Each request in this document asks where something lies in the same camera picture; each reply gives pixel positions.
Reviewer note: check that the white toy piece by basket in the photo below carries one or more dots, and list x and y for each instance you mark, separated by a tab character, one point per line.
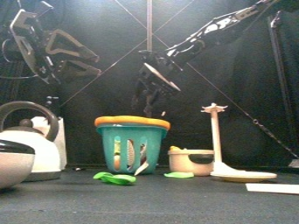
142	169

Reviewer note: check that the green toy leaf piece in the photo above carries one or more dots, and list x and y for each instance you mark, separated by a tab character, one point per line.
115	178

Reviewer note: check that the toy food inside basket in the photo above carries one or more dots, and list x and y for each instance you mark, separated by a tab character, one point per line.
130	154

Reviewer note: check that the white container behind kettle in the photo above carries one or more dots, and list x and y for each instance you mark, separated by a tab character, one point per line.
58	137

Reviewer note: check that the green toy lid disc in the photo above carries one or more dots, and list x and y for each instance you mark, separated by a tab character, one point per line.
179	175

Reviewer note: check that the white paper sheet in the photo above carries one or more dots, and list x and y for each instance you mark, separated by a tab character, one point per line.
273	188

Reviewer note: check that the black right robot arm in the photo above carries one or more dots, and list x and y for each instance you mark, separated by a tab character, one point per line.
222	27

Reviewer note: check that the yellow toy food in pot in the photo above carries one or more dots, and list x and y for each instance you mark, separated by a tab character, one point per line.
175	148

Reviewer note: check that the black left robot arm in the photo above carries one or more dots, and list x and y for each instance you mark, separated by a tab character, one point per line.
8	11

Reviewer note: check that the black vertical stand post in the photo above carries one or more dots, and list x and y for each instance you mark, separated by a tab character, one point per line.
281	73

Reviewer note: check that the diagonal frame brace rod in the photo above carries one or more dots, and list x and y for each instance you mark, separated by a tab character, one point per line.
112	65
234	102

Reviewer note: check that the white bowl with black rim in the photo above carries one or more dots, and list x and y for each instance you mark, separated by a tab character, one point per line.
15	164

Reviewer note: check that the metal frame pole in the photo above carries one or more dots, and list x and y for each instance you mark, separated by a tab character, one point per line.
150	24

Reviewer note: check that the teal basket with orange rim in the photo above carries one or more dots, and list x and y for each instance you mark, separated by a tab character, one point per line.
131	143

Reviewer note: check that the white paper towel holder stand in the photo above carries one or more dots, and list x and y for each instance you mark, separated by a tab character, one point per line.
217	137

